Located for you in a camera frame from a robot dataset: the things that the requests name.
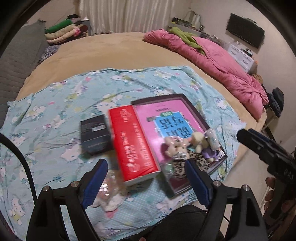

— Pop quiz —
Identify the pink quilted duvet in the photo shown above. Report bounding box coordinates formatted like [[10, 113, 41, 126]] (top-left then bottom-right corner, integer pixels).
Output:
[[144, 29, 269, 121]]

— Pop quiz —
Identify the person's hand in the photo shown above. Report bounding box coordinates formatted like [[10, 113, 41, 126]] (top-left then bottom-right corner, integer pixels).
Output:
[[263, 177, 295, 234]]

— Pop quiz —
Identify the cluttered dresser with mirror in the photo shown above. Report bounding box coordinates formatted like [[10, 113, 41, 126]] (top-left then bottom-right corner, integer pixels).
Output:
[[168, 10, 204, 35]]

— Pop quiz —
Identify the dark floral cloth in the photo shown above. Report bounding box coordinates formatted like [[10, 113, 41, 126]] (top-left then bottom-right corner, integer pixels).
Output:
[[38, 45, 59, 64]]

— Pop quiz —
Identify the dark clothes pile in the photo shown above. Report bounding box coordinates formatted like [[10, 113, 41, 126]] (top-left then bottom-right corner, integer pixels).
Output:
[[267, 87, 285, 118]]

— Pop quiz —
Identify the Hello Kitty blue cloth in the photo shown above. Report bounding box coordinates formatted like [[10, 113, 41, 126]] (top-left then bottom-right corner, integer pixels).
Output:
[[1, 66, 246, 240]]

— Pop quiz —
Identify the pink book box tray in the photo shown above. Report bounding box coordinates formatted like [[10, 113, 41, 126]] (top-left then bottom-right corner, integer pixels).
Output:
[[131, 93, 228, 198]]

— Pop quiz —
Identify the leopard print scrunchie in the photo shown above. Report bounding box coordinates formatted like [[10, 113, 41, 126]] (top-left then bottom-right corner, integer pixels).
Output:
[[173, 150, 211, 179]]

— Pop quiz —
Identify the black cable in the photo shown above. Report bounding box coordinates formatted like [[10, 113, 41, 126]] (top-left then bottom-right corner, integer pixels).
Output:
[[0, 133, 39, 204]]

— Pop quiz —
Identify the white pleated curtain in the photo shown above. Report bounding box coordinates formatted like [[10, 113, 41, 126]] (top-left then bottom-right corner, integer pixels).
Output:
[[79, 0, 191, 34]]

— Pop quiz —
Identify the red tissue box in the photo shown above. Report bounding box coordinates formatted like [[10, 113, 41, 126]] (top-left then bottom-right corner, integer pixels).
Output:
[[108, 105, 161, 186]]

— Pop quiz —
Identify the white drawer cabinet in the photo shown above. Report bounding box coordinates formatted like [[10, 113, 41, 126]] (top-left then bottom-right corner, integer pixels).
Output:
[[227, 43, 257, 74]]

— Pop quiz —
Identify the tan bed blanket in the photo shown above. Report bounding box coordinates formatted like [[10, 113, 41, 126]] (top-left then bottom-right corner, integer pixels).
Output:
[[16, 32, 268, 167]]

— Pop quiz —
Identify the dark blue small box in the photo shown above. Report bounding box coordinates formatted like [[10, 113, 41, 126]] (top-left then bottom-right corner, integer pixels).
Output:
[[80, 114, 113, 155]]

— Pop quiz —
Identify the cream plush bear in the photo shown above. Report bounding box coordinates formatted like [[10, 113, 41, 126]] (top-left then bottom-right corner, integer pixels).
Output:
[[189, 132, 215, 163]]

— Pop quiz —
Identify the stack of folded clothes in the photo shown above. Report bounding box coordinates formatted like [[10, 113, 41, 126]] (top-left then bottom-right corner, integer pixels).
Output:
[[44, 14, 91, 45]]

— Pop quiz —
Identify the white tissue roll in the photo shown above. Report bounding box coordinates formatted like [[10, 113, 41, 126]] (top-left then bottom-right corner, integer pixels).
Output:
[[205, 128, 220, 151]]

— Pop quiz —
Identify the black wall television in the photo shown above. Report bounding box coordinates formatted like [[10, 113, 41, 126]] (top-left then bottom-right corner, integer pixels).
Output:
[[226, 13, 265, 49]]

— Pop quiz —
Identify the green tissue pack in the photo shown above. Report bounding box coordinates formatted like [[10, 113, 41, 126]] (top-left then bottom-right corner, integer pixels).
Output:
[[161, 161, 175, 181]]

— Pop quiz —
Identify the grey quilted sofa cover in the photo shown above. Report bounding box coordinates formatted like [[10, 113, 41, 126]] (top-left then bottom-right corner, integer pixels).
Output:
[[0, 20, 48, 125]]

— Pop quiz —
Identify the green garment on duvet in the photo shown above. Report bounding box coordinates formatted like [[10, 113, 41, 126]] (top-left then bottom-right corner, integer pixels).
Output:
[[169, 27, 206, 56]]

